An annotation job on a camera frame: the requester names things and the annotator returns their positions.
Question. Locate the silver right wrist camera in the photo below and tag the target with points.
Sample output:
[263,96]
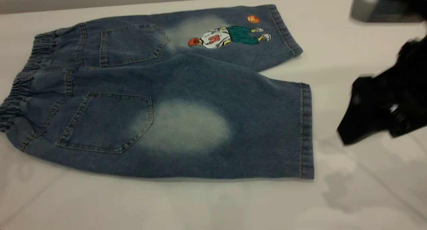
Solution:
[363,6]

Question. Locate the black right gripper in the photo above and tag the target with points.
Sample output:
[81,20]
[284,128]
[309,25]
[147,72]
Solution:
[410,83]

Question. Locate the blue denim shorts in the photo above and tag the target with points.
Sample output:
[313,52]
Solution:
[217,90]

